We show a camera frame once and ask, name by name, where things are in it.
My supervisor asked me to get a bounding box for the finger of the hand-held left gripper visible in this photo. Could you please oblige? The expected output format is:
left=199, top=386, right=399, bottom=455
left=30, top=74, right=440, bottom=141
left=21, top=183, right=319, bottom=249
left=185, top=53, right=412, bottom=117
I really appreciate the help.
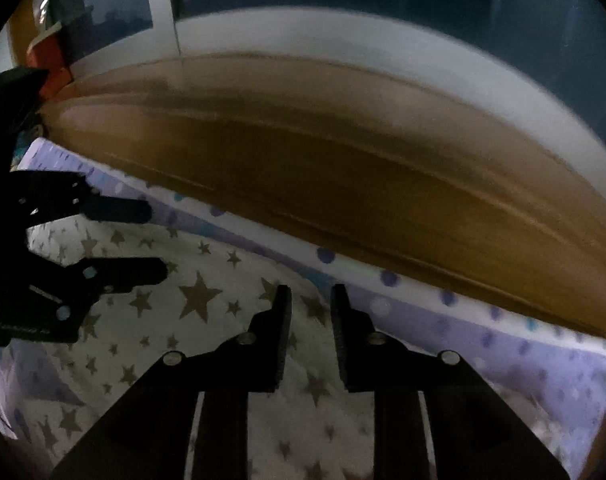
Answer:
left=13, top=257, right=169, bottom=344
left=13, top=171, right=152, bottom=229

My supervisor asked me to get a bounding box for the purple dotted bed sheet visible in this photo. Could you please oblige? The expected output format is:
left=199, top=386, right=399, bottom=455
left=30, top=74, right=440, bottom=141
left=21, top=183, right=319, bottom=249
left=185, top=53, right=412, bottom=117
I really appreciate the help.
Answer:
left=0, top=137, right=606, bottom=480

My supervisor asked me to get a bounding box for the wooden headboard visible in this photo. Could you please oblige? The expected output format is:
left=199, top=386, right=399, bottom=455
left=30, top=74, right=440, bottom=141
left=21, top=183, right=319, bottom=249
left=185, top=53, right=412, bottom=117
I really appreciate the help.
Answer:
left=36, top=55, right=606, bottom=346

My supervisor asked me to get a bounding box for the white framed window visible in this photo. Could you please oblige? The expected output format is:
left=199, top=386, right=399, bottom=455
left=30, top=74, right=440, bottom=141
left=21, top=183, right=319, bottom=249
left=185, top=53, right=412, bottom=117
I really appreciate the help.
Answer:
left=48, top=0, right=606, bottom=166

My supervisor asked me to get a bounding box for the red object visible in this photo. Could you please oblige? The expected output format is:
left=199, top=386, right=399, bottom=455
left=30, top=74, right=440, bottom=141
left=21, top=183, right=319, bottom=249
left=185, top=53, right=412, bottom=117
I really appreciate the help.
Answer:
left=27, top=35, right=74, bottom=103

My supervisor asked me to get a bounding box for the white star print cloth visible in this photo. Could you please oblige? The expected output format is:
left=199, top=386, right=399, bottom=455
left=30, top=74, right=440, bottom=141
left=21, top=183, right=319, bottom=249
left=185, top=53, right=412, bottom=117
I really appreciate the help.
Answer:
left=0, top=215, right=384, bottom=480

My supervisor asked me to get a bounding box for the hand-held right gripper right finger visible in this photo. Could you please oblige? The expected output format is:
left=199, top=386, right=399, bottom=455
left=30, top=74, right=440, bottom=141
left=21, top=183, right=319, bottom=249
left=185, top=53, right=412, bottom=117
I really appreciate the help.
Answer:
left=330, top=284, right=571, bottom=480

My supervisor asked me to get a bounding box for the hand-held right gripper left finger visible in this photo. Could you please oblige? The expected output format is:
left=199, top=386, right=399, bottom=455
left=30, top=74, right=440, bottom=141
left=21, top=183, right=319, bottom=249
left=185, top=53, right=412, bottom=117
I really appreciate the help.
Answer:
left=50, top=285, right=292, bottom=480

